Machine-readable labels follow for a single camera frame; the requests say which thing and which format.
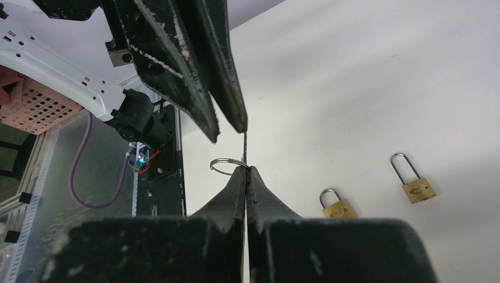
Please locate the white slotted cable duct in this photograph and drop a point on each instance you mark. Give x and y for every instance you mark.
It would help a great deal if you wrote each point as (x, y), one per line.
(24, 244)

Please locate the key with ring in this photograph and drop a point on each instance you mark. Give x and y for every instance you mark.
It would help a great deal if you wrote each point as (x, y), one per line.
(242, 162)

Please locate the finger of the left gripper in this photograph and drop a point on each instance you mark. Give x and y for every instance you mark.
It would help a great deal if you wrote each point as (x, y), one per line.
(165, 59)
(208, 31)

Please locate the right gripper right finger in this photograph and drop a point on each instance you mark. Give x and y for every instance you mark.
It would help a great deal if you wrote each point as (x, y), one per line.
(285, 247)

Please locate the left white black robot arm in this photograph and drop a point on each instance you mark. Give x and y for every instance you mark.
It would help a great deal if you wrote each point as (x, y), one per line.
(128, 111)

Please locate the brass padlock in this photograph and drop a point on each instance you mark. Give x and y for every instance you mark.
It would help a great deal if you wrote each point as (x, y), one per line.
(339, 209)
(417, 190)

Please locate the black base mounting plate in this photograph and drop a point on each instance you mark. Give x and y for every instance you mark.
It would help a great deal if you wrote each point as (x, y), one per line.
(160, 190)

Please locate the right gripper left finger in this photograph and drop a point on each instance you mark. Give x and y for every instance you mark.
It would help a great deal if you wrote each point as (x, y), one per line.
(206, 246)

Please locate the pink perforated basket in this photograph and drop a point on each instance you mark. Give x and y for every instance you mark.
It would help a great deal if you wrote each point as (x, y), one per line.
(30, 106)

